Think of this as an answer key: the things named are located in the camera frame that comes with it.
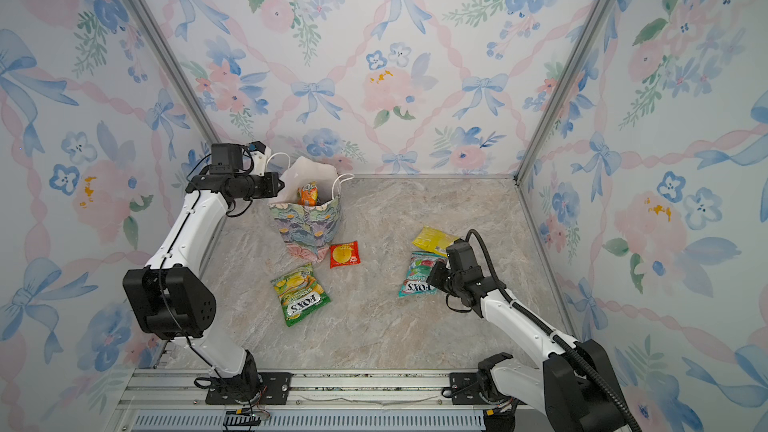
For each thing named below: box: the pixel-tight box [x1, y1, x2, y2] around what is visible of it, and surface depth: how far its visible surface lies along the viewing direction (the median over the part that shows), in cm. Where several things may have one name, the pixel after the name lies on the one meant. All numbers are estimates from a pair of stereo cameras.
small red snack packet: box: [329, 240, 361, 269], surface depth 99 cm
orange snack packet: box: [297, 181, 319, 207], surface depth 87 cm
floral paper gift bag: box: [269, 196, 341, 263], surface depth 86 cm
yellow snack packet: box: [411, 226, 459, 258], surface depth 97 cm
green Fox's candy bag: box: [271, 263, 331, 328], surface depth 89 cm
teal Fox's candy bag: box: [398, 251, 446, 298], surface depth 90 cm
